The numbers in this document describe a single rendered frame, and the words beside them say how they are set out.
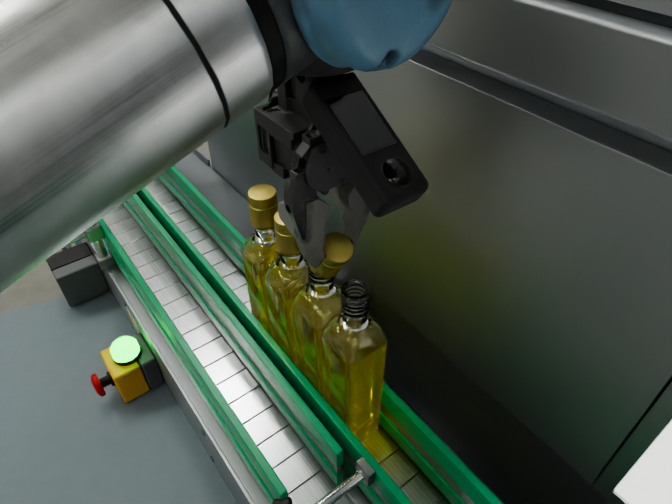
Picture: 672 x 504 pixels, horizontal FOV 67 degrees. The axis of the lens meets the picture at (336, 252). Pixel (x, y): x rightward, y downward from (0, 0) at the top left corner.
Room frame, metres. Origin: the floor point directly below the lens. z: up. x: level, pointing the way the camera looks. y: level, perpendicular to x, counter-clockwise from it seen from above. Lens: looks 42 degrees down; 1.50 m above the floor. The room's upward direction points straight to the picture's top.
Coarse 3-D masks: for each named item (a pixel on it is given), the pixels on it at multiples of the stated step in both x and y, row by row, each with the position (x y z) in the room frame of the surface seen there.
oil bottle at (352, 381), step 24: (336, 336) 0.34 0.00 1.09; (360, 336) 0.33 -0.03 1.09; (384, 336) 0.35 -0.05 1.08; (336, 360) 0.33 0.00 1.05; (360, 360) 0.32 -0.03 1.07; (384, 360) 0.34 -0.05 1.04; (336, 384) 0.33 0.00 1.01; (360, 384) 0.32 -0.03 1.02; (336, 408) 0.33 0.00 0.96; (360, 408) 0.33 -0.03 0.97; (360, 432) 0.33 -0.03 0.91
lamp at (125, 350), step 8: (128, 336) 0.53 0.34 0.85; (112, 344) 0.51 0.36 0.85; (120, 344) 0.51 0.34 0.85; (128, 344) 0.51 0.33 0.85; (136, 344) 0.52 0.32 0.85; (112, 352) 0.50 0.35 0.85; (120, 352) 0.50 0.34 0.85; (128, 352) 0.50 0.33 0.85; (136, 352) 0.51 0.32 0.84; (120, 360) 0.49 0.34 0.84; (128, 360) 0.49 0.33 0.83
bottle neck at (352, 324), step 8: (352, 280) 0.36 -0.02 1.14; (360, 280) 0.37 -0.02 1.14; (344, 288) 0.35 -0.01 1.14; (352, 288) 0.36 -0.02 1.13; (360, 288) 0.36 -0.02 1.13; (368, 288) 0.35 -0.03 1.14; (344, 296) 0.34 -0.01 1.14; (352, 296) 0.34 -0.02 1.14; (360, 296) 0.34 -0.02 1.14; (368, 296) 0.35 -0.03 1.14; (344, 304) 0.34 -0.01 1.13; (352, 304) 0.34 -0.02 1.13; (360, 304) 0.34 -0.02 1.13; (368, 304) 0.35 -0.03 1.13; (344, 312) 0.34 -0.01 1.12; (352, 312) 0.34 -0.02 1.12; (360, 312) 0.34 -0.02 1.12; (368, 312) 0.35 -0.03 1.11; (344, 320) 0.34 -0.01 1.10; (352, 320) 0.34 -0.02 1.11; (360, 320) 0.34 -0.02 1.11; (368, 320) 0.35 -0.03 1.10; (352, 328) 0.34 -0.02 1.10; (360, 328) 0.34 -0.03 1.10
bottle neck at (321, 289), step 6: (312, 276) 0.39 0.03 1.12; (312, 282) 0.39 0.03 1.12; (318, 282) 0.39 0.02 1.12; (324, 282) 0.39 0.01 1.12; (330, 282) 0.39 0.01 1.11; (312, 288) 0.39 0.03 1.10; (318, 288) 0.39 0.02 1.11; (324, 288) 0.39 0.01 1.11; (330, 288) 0.39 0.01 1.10; (312, 294) 0.39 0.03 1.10; (318, 294) 0.39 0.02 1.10; (324, 294) 0.39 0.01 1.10; (330, 294) 0.39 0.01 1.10
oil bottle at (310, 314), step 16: (304, 288) 0.40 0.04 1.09; (336, 288) 0.40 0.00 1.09; (304, 304) 0.39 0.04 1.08; (320, 304) 0.38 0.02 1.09; (336, 304) 0.38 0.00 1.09; (304, 320) 0.38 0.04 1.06; (320, 320) 0.37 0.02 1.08; (304, 336) 0.38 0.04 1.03; (320, 336) 0.36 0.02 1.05; (304, 352) 0.38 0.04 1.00; (320, 352) 0.36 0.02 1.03; (304, 368) 0.39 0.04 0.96; (320, 368) 0.36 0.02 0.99; (320, 384) 0.36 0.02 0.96
